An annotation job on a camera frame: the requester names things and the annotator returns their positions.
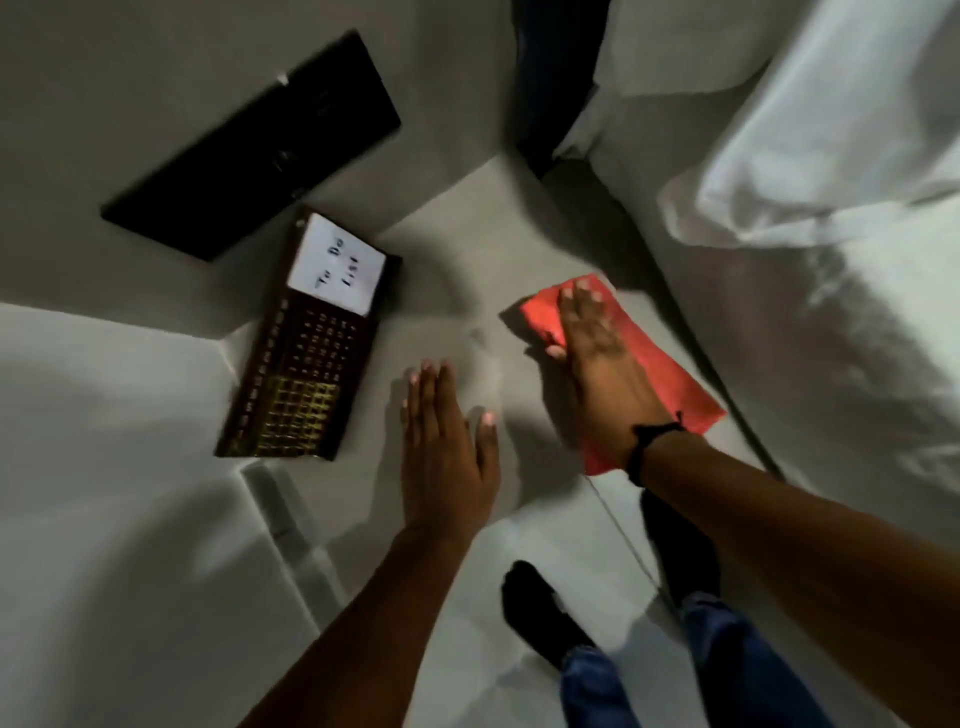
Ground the dark blue fabric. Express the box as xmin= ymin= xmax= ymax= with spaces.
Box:
xmin=512 ymin=0 xmax=613 ymax=179

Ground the black wall panel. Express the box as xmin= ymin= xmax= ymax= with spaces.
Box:
xmin=100 ymin=30 xmax=403 ymax=263

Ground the person's left forearm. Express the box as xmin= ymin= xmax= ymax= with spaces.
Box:
xmin=238 ymin=525 xmax=472 ymax=728

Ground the person's right blue jeans leg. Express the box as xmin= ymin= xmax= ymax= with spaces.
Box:
xmin=678 ymin=591 xmax=835 ymax=728

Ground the person's right black sock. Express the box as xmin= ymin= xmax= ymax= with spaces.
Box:
xmin=640 ymin=489 xmax=723 ymax=610

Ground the black wristband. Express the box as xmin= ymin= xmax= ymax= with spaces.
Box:
xmin=626 ymin=411 xmax=688 ymax=489

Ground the person's black sock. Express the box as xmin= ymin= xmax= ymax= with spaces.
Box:
xmin=501 ymin=560 xmax=601 ymax=673
xmin=640 ymin=489 xmax=723 ymax=610

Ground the red cleaning cloth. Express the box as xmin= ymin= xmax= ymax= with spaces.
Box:
xmin=519 ymin=273 xmax=729 ymax=477

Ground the person's blue jeans leg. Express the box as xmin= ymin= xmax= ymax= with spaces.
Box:
xmin=678 ymin=591 xmax=835 ymax=728
xmin=558 ymin=645 xmax=640 ymax=728

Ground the white bed mattress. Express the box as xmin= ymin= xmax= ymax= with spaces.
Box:
xmin=555 ymin=0 xmax=960 ymax=541

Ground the person's left black sock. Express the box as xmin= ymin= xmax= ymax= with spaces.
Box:
xmin=501 ymin=560 xmax=601 ymax=673

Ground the person's right forearm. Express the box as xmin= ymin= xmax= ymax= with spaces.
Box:
xmin=641 ymin=431 xmax=960 ymax=728

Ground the person's left hand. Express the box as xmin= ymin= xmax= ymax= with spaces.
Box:
xmin=398 ymin=360 xmax=502 ymax=545

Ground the person's right hand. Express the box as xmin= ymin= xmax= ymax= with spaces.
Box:
xmin=546 ymin=277 xmax=676 ymax=471

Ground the white note card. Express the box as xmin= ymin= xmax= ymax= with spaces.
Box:
xmin=286 ymin=213 xmax=388 ymax=318

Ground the white blanket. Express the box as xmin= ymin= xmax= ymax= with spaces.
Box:
xmin=658 ymin=0 xmax=960 ymax=250

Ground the person's left blue jeans leg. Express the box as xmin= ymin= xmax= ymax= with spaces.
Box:
xmin=558 ymin=645 xmax=640 ymax=728

